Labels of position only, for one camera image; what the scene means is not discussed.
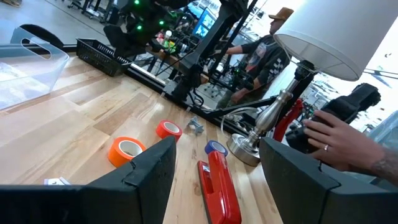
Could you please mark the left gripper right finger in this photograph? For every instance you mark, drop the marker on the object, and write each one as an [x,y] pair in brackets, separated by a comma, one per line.
[311,199]

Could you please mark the blue tape roll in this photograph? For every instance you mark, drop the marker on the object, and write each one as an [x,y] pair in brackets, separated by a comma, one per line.
[209,148]

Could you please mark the monitor with blue screen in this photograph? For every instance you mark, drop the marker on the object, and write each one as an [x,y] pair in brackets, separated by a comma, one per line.
[203,25]

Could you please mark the person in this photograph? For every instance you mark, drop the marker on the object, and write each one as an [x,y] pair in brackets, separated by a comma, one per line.
[264,62]

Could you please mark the silver lamp base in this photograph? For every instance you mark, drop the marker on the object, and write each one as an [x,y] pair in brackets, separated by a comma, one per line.
[270,115]

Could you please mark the orange tape roll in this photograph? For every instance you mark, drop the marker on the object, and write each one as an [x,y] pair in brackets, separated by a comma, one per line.
[115,155]

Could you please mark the clear plastic bin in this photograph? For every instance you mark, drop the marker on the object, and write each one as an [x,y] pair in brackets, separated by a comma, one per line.
[31,77]

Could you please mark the white lamp shade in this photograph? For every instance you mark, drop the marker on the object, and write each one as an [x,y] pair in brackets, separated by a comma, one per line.
[335,34]

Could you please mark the red tape roll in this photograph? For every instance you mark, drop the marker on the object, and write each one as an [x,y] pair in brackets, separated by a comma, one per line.
[161,130]

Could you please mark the person's forearm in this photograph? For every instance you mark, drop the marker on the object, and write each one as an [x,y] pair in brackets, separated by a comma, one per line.
[387,166]

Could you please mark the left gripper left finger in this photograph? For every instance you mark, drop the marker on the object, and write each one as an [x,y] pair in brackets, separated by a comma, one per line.
[93,202]

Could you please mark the red stapler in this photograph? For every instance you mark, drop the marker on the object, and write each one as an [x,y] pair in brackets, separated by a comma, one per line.
[222,186]

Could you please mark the black mesh basket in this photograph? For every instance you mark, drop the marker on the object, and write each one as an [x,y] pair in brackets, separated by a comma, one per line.
[99,59]

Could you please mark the person's hand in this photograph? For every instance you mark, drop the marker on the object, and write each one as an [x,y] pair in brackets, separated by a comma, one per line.
[342,143]

